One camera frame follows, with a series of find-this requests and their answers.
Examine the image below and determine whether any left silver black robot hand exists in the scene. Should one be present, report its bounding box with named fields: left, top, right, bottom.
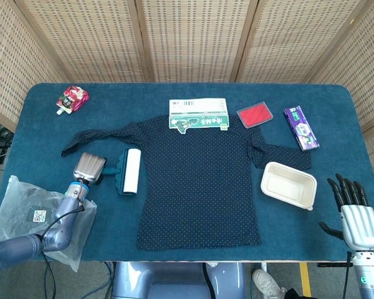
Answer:
left=72, top=152, right=107, bottom=187

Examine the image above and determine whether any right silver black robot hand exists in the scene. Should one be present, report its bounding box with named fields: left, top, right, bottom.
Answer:
left=319, top=173, right=374, bottom=251

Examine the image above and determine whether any green handle lint roller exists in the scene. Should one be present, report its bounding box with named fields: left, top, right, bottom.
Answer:
left=100, top=148, right=142, bottom=197

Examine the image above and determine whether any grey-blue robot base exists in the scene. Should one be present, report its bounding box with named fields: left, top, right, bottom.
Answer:
left=112, top=261, right=247, bottom=299

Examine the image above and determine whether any navy polka dot shirt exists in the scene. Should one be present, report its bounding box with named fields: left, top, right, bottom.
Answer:
left=61, top=115, right=312, bottom=252

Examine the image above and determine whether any red drink pouch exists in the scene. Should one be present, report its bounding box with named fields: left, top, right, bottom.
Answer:
left=55, top=85, right=90, bottom=115

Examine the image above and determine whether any clear plastic bag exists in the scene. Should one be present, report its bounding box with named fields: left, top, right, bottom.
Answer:
left=0, top=174, right=98, bottom=273

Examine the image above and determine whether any beige food container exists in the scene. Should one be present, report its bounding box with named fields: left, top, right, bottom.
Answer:
left=260, top=161, right=318, bottom=212

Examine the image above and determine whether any white shoe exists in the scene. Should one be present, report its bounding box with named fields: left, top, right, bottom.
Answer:
left=252, top=269, right=285, bottom=299

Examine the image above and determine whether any purple long box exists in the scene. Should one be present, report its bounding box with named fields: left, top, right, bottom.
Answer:
left=282, top=105, right=320, bottom=152

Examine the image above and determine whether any green and white carton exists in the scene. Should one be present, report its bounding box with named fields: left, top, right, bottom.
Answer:
left=168, top=98, right=231, bottom=135

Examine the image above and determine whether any red ink pad case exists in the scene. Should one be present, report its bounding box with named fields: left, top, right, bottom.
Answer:
left=236, top=101, right=274, bottom=129

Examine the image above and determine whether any woven folding screen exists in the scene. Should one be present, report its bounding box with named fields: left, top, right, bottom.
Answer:
left=0, top=0, right=374, bottom=187

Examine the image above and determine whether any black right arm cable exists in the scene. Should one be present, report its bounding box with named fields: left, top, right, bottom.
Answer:
left=317, top=251, right=353, bottom=299

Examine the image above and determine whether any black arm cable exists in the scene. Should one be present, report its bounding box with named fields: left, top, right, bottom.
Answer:
left=41, top=179, right=85, bottom=299
left=317, top=251, right=353, bottom=299

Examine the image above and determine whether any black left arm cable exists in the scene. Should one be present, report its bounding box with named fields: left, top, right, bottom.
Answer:
left=41, top=179, right=85, bottom=299

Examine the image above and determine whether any blue floor cable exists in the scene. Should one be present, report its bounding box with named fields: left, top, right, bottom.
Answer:
left=80, top=261, right=117, bottom=299

